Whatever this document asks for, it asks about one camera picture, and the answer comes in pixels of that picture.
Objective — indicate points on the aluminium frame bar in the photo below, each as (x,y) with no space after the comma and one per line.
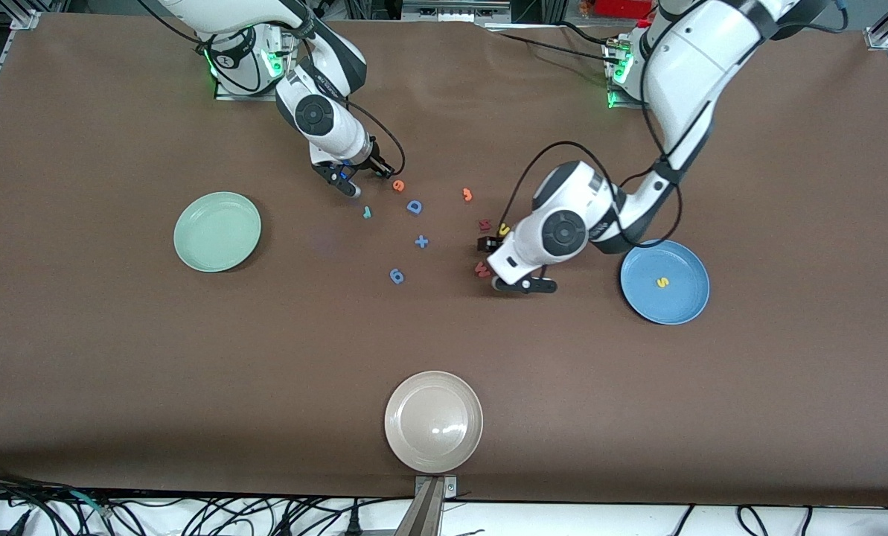
(451,11)

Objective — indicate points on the pink foam letter W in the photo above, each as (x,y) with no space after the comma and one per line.
(481,269)

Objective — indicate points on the blue foam letter g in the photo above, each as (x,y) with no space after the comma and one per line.
(397,276)

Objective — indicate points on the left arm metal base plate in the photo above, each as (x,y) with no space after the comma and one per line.
(622,106)

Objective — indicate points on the blue foam letter D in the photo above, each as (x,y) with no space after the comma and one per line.
(414,207)

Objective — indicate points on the beige plate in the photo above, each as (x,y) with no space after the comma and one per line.
(433,421)

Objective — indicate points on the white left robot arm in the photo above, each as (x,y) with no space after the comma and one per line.
(697,67)

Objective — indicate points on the black plug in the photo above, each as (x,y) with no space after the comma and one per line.
(354,525)

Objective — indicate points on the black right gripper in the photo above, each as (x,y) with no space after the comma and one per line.
(377,163)

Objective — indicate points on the brown table mat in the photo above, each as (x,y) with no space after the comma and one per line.
(563,372)

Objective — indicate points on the red box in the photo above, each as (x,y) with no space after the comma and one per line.
(622,7)

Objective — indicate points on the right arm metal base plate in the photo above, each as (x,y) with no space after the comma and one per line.
(235,96)

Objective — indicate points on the blue plate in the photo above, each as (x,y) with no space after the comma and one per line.
(674,298)

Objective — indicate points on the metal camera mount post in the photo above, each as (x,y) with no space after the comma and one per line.
(423,514)

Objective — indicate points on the pale green plate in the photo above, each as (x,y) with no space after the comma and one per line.
(216,232)

